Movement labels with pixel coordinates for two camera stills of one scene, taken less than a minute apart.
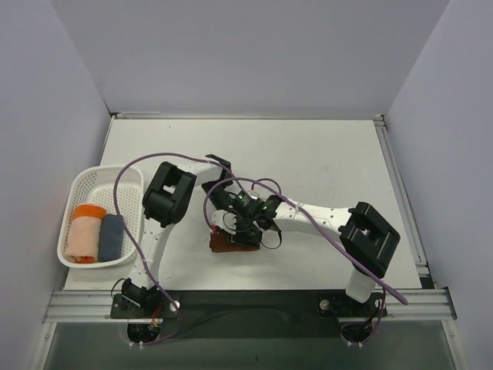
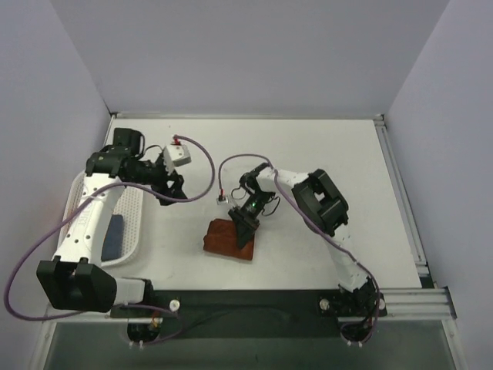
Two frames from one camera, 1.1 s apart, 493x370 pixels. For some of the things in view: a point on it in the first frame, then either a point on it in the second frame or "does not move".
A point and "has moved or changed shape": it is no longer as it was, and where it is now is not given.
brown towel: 221,241 has moved or changed shape
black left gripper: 239,219 to 169,183
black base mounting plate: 249,315 does not move
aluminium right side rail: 403,193 does not move
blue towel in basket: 111,237 does not move
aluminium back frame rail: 178,116 does not move
